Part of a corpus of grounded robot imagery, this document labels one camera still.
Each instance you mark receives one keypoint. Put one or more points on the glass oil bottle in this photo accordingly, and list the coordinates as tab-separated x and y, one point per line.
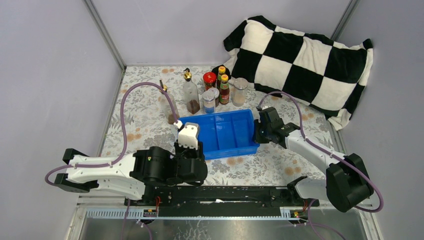
191	94
167	109

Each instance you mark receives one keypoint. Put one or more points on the red lid chili jar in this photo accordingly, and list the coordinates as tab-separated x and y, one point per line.
209	80

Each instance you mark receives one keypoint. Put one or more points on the sauce bottle yellow cap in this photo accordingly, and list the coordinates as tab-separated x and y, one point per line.
220	73
224	91

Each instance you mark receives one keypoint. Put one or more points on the floral fern tablecloth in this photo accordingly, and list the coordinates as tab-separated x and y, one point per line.
146	126

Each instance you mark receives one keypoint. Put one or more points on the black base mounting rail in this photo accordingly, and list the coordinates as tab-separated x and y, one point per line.
220	201

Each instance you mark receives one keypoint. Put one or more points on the front sauce bottle yellow cap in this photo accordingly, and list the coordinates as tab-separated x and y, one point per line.
224	91

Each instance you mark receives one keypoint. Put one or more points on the white lid sauce jar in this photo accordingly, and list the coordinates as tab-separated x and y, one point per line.
216	94

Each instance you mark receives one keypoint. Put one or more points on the tall glass spice canister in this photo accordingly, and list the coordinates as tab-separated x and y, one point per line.
239	95

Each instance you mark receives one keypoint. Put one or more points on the black white checkered pillow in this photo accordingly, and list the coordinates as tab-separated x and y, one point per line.
320	73

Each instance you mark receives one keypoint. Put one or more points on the metal lid shaker jar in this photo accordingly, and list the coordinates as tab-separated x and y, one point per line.
208	98

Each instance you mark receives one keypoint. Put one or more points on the back sauce bottle yellow cap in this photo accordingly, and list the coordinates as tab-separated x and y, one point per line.
220	73

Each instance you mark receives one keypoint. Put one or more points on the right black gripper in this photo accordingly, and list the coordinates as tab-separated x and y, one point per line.
257	139

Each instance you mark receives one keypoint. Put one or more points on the blue divided plastic bin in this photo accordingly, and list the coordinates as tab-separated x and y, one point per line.
225	134

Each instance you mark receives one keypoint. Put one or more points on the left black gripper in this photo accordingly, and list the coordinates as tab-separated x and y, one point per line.
197	154

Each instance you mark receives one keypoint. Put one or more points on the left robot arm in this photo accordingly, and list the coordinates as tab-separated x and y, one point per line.
156	167

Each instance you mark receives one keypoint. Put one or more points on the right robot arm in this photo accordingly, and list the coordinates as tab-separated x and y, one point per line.
346	178

